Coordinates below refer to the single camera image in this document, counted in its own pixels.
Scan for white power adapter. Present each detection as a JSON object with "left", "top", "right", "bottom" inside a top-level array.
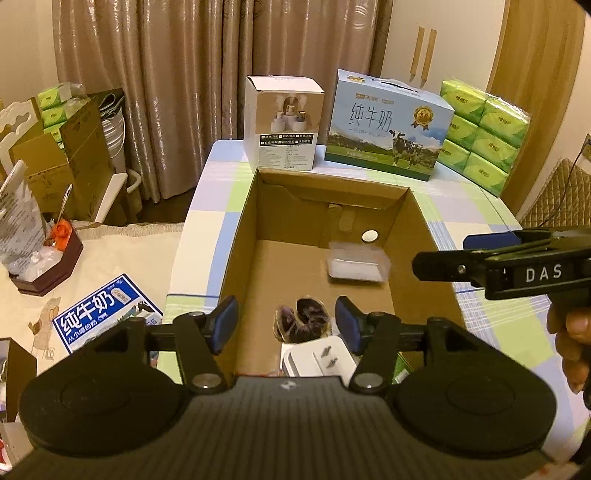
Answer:
[{"left": 281, "top": 335, "right": 358, "bottom": 377}]

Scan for dark charger cable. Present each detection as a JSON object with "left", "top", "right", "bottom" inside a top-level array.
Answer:
[{"left": 558, "top": 138, "right": 591, "bottom": 222}]

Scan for metal spoon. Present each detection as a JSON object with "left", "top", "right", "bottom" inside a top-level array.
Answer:
[{"left": 53, "top": 184, "right": 74, "bottom": 222}]

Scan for clear plastic container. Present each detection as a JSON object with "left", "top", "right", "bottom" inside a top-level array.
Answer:
[{"left": 326, "top": 241, "right": 392, "bottom": 283}]

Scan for clear plastic bag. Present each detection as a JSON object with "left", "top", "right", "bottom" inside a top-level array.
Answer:
[{"left": 0, "top": 159, "right": 49, "bottom": 282}]

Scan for cardboard box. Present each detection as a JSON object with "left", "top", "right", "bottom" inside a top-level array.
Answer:
[{"left": 217, "top": 168, "right": 462, "bottom": 377}]

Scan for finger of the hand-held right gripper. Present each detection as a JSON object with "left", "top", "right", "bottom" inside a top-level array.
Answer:
[
  {"left": 463, "top": 225, "right": 591, "bottom": 249},
  {"left": 412, "top": 249, "right": 491, "bottom": 283}
]

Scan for white carved chair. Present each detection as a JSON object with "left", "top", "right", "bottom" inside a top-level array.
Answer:
[{"left": 0, "top": 99, "right": 44, "bottom": 181}]

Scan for wooden wardrobe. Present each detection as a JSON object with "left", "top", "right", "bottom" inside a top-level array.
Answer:
[{"left": 379, "top": 0, "right": 587, "bottom": 222}]

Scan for blue milk gift box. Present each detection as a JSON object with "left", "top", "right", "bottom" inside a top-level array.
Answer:
[{"left": 323, "top": 69, "right": 455, "bottom": 182}]

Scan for beige embroidered tablecloth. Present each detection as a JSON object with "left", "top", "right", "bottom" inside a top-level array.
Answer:
[{"left": 0, "top": 222, "right": 185, "bottom": 370}]

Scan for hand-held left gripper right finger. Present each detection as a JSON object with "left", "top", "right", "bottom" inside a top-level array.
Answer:
[{"left": 335, "top": 295, "right": 483, "bottom": 395}]

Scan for orange ornament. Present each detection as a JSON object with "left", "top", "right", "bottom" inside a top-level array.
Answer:
[{"left": 48, "top": 219, "right": 75, "bottom": 250}]

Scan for dark snack packet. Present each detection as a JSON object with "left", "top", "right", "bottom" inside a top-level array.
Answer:
[{"left": 274, "top": 298, "right": 332, "bottom": 344}]

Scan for brown cardboard carton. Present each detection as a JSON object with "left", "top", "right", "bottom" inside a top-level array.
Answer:
[{"left": 11, "top": 134, "right": 75, "bottom": 213}]

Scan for quilted cushion chair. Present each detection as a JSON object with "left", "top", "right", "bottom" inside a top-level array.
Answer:
[{"left": 519, "top": 157, "right": 591, "bottom": 229}]

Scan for small open brown carton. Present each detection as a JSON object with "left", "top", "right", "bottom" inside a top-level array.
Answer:
[{"left": 0, "top": 337, "right": 38, "bottom": 423}]

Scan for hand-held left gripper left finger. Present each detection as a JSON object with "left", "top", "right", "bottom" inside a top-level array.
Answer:
[{"left": 90, "top": 295, "right": 241, "bottom": 395}]

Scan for green tissue packs stack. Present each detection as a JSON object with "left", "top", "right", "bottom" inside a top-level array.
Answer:
[{"left": 37, "top": 83, "right": 88, "bottom": 134}]

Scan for wooden wardrobe handle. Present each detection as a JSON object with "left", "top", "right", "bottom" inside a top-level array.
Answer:
[
  {"left": 420, "top": 28, "right": 437, "bottom": 88},
  {"left": 410, "top": 27, "right": 426, "bottom": 80}
]

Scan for printed cookware box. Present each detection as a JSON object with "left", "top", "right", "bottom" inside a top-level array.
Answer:
[{"left": 60, "top": 88, "right": 127, "bottom": 222}]

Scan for pack of green tissue packets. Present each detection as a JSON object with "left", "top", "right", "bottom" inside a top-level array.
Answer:
[{"left": 436, "top": 79, "right": 531, "bottom": 198}]

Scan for blue milk carton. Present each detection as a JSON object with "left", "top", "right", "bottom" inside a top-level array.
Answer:
[{"left": 52, "top": 273, "right": 164, "bottom": 356}]

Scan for white appliance box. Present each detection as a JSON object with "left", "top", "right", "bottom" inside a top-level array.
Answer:
[{"left": 243, "top": 75, "right": 325, "bottom": 172}]

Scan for brown wooden tray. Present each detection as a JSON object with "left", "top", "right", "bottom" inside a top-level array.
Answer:
[{"left": 9, "top": 228, "right": 85, "bottom": 297}]

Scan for person's right hand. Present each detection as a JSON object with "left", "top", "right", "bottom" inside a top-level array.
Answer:
[{"left": 547, "top": 305, "right": 591, "bottom": 409}]

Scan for beige curtain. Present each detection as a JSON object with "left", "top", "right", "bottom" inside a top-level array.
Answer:
[{"left": 53, "top": 0, "right": 393, "bottom": 217}]

